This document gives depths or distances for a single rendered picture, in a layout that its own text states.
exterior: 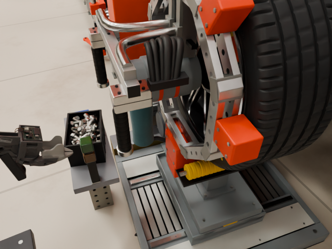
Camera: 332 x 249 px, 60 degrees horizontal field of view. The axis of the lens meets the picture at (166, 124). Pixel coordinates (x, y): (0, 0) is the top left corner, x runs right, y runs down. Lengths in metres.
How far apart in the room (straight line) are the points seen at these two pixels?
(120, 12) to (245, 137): 0.83
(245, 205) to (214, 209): 0.14
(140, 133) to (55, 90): 1.45
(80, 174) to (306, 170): 1.30
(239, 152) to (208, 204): 0.69
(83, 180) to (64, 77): 1.59
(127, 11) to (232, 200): 0.93
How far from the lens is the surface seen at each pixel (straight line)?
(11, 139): 0.82
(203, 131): 1.04
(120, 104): 0.66
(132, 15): 1.31
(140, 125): 1.09
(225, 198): 1.35
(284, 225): 1.53
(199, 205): 1.31
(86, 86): 2.45
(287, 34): 0.68
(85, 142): 0.97
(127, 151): 0.77
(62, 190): 1.72
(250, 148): 0.66
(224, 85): 0.64
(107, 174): 1.14
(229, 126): 0.67
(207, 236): 1.36
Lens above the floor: 1.32
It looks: 42 degrees down
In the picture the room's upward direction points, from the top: straight up
